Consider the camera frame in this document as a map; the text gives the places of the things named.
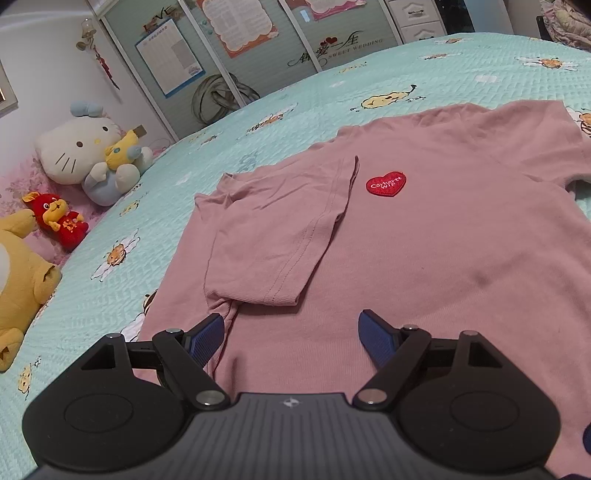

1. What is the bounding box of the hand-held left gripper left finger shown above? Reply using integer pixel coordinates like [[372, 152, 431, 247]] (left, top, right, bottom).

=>
[[81, 313, 232, 411]]

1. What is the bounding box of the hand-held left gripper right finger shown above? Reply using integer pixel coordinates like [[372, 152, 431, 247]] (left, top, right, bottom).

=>
[[352, 309, 504, 411]]

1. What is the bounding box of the pink t-shirt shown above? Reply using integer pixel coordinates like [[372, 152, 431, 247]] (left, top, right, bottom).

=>
[[122, 100, 591, 480]]

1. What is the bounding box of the red plush doll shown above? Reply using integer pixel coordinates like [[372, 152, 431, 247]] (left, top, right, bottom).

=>
[[22, 191, 89, 252]]

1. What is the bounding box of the large yellow plush toy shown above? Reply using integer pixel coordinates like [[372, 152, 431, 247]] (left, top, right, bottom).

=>
[[0, 210, 63, 372]]

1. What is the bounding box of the small yellow plush toy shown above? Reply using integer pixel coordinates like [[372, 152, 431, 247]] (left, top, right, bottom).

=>
[[104, 124, 148, 169]]

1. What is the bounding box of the white cat plush toy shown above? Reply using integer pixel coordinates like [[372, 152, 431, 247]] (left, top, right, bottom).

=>
[[34, 100, 155, 207]]

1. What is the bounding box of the teal bee-print bedspread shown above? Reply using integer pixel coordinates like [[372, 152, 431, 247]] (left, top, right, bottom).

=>
[[0, 31, 591, 462]]

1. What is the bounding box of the wardrobe with sliding doors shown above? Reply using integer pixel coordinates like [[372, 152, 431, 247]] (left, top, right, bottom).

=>
[[85, 0, 402, 141]]

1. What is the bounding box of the red hanging ornament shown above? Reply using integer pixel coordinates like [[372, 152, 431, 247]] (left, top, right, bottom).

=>
[[92, 46, 122, 90]]

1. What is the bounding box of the white drawer cabinet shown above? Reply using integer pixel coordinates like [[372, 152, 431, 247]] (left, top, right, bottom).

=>
[[385, 0, 448, 44]]

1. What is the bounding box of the rolled floral quilt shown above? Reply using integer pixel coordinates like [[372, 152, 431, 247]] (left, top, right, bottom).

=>
[[542, 0, 591, 49]]

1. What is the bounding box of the blue-bordered wall poster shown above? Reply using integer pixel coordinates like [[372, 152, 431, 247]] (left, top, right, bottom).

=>
[[135, 18, 205, 97]]

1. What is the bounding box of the orange-bordered wall poster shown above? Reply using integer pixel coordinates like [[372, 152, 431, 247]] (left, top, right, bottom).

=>
[[196, 0, 280, 58]]

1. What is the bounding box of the framed wall picture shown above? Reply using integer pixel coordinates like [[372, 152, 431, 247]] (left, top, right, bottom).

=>
[[0, 60, 19, 116]]

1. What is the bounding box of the wall lamp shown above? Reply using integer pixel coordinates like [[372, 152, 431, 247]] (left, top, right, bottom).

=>
[[76, 18, 98, 51]]

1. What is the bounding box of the pink-bordered wall poster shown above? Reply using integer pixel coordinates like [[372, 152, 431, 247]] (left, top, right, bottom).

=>
[[284, 0, 368, 21]]

